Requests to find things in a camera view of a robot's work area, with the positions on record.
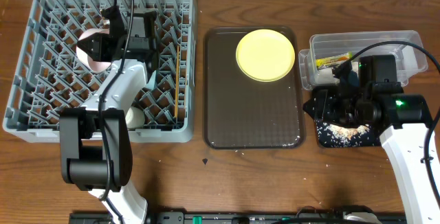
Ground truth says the pink bowl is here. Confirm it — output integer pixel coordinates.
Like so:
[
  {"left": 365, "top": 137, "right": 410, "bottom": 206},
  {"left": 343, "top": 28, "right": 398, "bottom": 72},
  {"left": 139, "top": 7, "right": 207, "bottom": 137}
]
[{"left": 76, "top": 28, "right": 111, "bottom": 73}]

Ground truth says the green snack wrapper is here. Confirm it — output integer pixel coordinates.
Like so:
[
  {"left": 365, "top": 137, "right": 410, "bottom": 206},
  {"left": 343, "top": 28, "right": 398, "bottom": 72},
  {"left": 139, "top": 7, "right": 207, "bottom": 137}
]
[{"left": 316, "top": 52, "right": 352, "bottom": 70}]

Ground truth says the light blue bowl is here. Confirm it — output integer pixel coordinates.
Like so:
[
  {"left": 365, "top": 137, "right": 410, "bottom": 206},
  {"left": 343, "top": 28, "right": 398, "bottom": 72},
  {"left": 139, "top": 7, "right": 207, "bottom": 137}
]
[{"left": 146, "top": 70, "right": 157, "bottom": 90}]

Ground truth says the small white cup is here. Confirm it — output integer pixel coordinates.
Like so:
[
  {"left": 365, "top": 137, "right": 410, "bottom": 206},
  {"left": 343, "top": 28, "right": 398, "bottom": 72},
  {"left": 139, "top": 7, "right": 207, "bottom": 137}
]
[{"left": 125, "top": 107, "right": 145, "bottom": 129}]

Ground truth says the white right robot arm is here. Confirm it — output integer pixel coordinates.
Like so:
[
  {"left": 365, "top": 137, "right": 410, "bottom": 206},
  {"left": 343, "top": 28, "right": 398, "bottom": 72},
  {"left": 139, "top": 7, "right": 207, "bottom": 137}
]
[{"left": 303, "top": 55, "right": 439, "bottom": 223}]

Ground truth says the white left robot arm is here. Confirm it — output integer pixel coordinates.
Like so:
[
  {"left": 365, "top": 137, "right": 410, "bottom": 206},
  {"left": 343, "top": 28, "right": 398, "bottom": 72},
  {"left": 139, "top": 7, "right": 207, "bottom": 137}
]
[{"left": 59, "top": 6, "right": 159, "bottom": 223}]

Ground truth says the black waste bin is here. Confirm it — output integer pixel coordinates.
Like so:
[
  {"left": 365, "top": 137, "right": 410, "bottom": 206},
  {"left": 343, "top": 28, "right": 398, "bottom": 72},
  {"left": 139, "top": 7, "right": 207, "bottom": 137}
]
[{"left": 302, "top": 85, "right": 381, "bottom": 148}]

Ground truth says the rice pile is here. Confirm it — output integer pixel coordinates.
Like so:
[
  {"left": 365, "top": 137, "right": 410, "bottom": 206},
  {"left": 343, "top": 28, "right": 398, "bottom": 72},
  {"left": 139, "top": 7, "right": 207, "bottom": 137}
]
[{"left": 315, "top": 120, "right": 375, "bottom": 148}]

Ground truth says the clear plastic bin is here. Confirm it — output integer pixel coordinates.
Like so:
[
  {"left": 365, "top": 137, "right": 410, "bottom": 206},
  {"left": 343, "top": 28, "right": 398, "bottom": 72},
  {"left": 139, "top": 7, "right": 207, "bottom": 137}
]
[{"left": 298, "top": 30, "right": 428, "bottom": 91}]

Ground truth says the grey plastic dish rack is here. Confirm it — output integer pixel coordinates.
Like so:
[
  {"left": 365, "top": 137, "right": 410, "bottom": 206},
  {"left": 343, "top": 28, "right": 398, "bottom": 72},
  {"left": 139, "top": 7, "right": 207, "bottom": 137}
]
[{"left": 3, "top": 0, "right": 197, "bottom": 143}]

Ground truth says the yellow round plate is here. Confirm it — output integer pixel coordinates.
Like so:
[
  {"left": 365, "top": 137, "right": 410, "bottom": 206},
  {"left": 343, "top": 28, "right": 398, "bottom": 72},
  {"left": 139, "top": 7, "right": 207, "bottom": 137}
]
[{"left": 235, "top": 29, "right": 296, "bottom": 82}]

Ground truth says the dark brown serving tray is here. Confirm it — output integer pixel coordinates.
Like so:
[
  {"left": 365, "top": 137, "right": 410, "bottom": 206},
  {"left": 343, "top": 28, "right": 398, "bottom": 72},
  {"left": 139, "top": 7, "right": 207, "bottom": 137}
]
[{"left": 203, "top": 27, "right": 306, "bottom": 150}]

